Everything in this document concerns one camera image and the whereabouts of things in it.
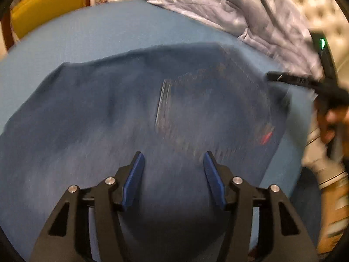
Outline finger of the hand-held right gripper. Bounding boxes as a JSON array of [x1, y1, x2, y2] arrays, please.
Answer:
[[266, 71, 322, 89]]

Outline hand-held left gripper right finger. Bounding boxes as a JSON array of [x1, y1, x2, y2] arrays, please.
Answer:
[[203, 151, 319, 262]]

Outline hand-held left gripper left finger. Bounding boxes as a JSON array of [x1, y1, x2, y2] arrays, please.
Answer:
[[29, 151, 145, 262]]

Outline blue denim pants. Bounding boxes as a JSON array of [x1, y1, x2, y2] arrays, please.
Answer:
[[0, 41, 291, 262]]

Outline person's right forearm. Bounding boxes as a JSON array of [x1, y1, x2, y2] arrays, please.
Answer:
[[301, 117, 349, 189]]

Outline person's right hand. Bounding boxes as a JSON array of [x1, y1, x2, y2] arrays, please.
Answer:
[[313, 102, 347, 145]]

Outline cream tufted headboard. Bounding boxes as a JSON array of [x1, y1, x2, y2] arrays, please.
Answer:
[[275, 0, 349, 71]]

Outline grey crumpled duvet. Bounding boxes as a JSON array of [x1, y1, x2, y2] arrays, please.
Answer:
[[143, 0, 325, 79]]

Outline person's tan striped clothing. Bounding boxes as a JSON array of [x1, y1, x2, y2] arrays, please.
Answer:
[[316, 180, 349, 254]]

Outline blue quilted bedspread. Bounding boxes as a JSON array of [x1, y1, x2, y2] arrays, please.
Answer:
[[0, 0, 322, 262]]

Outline yellow chair with wooden frame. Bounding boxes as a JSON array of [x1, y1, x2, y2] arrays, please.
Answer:
[[1, 0, 92, 51]]

